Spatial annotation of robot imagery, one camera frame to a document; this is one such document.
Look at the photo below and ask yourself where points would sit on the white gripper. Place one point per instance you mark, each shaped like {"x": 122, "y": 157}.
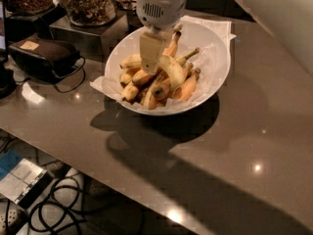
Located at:
{"x": 160, "y": 12}

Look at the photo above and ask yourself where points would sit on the large curved yellow banana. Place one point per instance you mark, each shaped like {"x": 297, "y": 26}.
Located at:
{"x": 167, "y": 66}

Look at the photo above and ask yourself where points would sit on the orange banana upper middle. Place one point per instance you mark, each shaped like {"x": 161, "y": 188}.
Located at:
{"x": 172, "y": 48}

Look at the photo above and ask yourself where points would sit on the green-stemmed yellow banana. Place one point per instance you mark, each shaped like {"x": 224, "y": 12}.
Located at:
{"x": 183, "y": 59}

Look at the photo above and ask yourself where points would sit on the orange banana under curved one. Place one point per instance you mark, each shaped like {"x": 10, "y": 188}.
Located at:
{"x": 140, "y": 78}

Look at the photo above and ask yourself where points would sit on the small yellow banana left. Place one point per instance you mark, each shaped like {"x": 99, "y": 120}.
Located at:
{"x": 130, "y": 92}

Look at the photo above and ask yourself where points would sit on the orange banana right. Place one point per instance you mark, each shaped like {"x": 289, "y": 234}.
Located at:
{"x": 185, "y": 91}

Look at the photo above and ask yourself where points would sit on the white bowl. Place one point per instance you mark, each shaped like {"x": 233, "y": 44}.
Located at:
{"x": 212, "y": 59}

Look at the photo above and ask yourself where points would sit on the metal stand block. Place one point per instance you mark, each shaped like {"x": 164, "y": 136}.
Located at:
{"x": 94, "y": 43}

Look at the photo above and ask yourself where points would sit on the white paper liner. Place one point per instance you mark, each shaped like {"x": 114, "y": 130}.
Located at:
{"x": 219, "y": 26}

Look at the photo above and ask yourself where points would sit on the glass jar of granola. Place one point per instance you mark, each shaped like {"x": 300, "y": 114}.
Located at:
{"x": 90, "y": 12}

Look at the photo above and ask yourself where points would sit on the black VR headset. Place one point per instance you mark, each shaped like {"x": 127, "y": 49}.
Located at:
{"x": 47, "y": 60}

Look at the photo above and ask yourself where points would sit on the blue object on floor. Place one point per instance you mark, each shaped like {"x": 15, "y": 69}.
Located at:
{"x": 7, "y": 162}

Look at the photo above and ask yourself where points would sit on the silver box on floor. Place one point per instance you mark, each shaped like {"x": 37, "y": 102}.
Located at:
{"x": 24, "y": 183}

